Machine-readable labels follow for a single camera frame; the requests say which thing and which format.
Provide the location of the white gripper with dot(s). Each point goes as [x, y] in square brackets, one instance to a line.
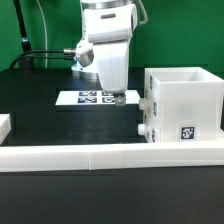
[107, 29]

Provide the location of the white drawer box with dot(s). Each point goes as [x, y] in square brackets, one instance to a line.
[148, 130]
[147, 103]

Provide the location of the white front drawer box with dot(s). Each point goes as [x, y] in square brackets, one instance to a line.
[148, 130]

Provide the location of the white drawer cabinet frame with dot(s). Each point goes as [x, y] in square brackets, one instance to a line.
[189, 103]

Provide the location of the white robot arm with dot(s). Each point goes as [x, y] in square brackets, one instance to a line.
[89, 72]

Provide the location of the white marker sheet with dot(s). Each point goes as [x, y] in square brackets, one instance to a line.
[71, 98]

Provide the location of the black pole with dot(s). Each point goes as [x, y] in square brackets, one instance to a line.
[26, 46]

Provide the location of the white boundary fence rail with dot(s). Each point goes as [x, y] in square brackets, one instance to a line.
[108, 156]

